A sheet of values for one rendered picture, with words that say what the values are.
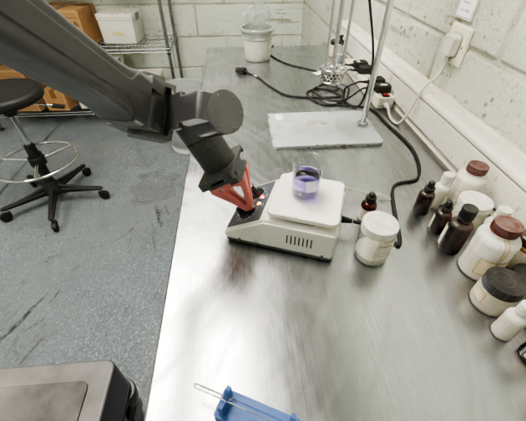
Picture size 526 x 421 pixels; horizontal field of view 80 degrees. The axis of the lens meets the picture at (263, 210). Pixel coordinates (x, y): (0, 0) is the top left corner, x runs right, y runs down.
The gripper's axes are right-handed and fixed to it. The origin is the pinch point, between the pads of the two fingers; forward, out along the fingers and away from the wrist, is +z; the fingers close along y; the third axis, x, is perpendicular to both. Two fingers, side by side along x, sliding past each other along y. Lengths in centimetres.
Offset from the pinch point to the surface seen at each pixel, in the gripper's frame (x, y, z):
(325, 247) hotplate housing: -10.3, -6.5, 9.7
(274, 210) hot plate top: -5.2, -4.0, 0.8
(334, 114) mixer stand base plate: -18, 50, 10
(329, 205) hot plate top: -13.3, -1.8, 5.1
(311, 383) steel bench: -4.9, -25.9, 13.8
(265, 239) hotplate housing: -1.1, -4.3, 5.5
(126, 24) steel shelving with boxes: 87, 195, -60
